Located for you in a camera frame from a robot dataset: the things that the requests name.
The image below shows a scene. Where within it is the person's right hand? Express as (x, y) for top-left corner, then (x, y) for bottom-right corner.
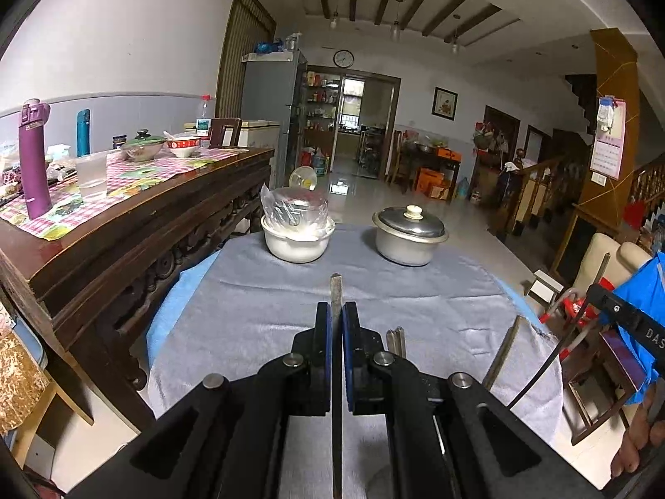
(610, 410), (665, 479)

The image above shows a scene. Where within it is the white step stool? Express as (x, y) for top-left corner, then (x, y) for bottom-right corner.
(525, 269), (564, 305)

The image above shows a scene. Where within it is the pink checkered table runner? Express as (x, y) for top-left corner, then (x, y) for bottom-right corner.
(0, 146), (250, 242)

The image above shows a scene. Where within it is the framed picture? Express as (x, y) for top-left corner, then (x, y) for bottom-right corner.
(431, 86), (459, 120)

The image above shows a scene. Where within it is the white chest freezer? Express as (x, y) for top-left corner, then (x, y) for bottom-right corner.
(183, 119), (281, 188)

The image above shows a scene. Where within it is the pantry shelf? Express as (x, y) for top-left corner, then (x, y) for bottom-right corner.
(304, 70), (341, 133)

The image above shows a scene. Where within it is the bowl with glass lid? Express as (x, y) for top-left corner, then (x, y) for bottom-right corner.
(122, 130), (168, 162)

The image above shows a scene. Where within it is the black cable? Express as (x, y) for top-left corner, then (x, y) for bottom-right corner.
(508, 291), (598, 409)

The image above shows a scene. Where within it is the orange box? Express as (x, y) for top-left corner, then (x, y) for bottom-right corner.
(416, 167), (453, 201)

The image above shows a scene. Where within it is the blue table cover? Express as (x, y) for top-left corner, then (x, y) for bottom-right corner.
(145, 254), (546, 370)

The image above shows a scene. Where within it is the dark wooden chair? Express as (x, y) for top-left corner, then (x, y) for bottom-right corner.
(561, 333), (650, 445)

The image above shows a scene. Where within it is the brown chopstick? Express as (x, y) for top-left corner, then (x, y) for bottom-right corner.
(484, 315), (523, 390)

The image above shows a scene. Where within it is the aluminium pot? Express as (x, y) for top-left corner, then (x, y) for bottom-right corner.
(373, 218), (450, 267)

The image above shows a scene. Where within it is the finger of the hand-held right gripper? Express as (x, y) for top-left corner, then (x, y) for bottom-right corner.
(587, 282), (616, 318)

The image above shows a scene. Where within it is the clear plastic cup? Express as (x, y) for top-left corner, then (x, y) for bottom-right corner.
(75, 152), (110, 203)

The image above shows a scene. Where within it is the pink wall calendar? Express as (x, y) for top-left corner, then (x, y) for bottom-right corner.
(591, 94), (627, 180)

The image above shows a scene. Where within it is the teal thermos bottle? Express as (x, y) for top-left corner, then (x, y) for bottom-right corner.
(77, 109), (91, 158)

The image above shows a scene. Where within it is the red patterned bowl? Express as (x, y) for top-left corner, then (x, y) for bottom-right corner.
(167, 135), (202, 159)

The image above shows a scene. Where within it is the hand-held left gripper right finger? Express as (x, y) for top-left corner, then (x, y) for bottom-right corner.
(341, 301), (603, 499)

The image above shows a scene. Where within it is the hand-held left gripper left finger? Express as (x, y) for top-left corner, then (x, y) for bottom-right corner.
(67, 301), (333, 499)

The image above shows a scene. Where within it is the wooden side table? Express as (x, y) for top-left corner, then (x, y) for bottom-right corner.
(397, 138), (463, 203)

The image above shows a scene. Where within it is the light blue plastic bin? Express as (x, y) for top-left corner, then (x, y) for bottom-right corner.
(10, 317), (47, 370)

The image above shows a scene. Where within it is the grey fleece table cloth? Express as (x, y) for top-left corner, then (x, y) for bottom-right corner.
(147, 223), (564, 499)

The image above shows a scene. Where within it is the clear plastic bag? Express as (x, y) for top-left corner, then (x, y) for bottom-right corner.
(260, 186), (330, 240)

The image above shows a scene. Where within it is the grey refrigerator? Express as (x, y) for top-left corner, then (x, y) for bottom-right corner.
(240, 49), (309, 188)

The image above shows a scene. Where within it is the purple water bottle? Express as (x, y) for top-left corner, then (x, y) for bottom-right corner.
(18, 99), (53, 220)

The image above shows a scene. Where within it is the white bowl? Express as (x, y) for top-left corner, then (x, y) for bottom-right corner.
(261, 215), (336, 263)

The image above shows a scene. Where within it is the small white fan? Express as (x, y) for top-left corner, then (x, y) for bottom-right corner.
(289, 166), (319, 190)

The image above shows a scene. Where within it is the carved wooden sideboard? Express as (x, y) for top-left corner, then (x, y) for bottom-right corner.
(0, 148), (276, 427)

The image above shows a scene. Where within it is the gold patterned box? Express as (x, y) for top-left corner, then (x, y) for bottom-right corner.
(0, 333), (50, 435)

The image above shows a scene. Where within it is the wooden stair railing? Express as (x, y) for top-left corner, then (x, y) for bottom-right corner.
(499, 153), (577, 240)

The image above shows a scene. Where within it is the beige armchair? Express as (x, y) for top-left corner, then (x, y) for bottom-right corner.
(571, 232), (653, 292)

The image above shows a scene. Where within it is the aluminium pot lid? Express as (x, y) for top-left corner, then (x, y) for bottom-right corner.
(373, 205), (448, 242)

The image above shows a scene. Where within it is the clear red-capped plastic bottle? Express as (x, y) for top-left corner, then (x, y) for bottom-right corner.
(195, 94), (214, 138)

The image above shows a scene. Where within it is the brown wooden door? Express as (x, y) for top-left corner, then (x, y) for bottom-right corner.
(215, 0), (277, 120)

